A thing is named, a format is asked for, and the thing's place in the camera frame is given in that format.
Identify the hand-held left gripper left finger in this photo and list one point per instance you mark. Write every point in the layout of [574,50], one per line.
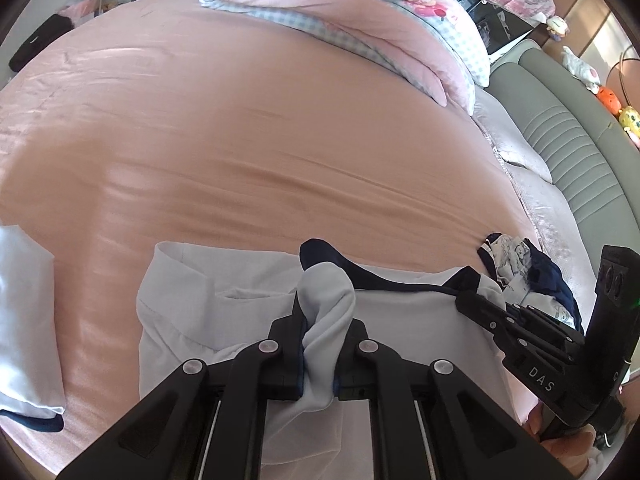
[285,355]

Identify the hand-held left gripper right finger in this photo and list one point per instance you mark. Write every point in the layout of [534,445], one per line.
[350,355]

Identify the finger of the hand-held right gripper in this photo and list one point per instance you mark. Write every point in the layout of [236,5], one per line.
[480,310]
[545,320]

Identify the white t-shirt navy trim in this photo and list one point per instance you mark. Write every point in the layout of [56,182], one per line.
[25,335]
[425,320]

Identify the person's right hand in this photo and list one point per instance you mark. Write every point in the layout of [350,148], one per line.
[555,447]

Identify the navy blue garment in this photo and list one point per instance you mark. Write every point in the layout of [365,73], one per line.
[550,270]

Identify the white cartoon print pajamas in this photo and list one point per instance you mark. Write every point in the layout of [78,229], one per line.
[515,265]

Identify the pale pink pillow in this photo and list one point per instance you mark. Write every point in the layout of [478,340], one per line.
[555,220]
[510,130]

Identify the grey-green padded headboard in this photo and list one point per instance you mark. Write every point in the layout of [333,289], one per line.
[575,135]

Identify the bed with pink sheet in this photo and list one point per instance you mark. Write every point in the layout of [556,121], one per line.
[250,135]

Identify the orange plush toy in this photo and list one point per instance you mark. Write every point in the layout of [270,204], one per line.
[607,97]

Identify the white and yellow plush toy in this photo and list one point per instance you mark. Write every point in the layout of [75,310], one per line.
[557,25]

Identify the folded pink checkered quilt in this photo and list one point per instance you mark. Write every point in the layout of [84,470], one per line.
[350,5]

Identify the black bag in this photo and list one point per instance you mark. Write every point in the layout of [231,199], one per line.
[35,45]

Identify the pink cloth heap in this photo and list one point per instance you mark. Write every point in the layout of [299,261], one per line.
[80,7]

